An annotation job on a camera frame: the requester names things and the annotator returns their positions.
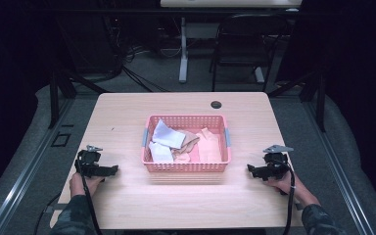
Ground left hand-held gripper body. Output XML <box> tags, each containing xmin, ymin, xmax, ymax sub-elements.
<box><xmin>74</xmin><ymin>144</ymin><xmax>108</xmax><ymax>179</ymax></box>

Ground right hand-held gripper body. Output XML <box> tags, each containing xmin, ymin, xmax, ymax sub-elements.
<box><xmin>261</xmin><ymin>144</ymin><xmax>295</xmax><ymax>181</ymax></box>

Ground person's right hand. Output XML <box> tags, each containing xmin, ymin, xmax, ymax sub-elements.
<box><xmin>263</xmin><ymin>170</ymin><xmax>304</xmax><ymax>197</ymax></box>

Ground person's left hand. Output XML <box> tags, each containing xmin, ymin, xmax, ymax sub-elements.
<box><xmin>69</xmin><ymin>171</ymin><xmax>106</xmax><ymax>199</ymax></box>

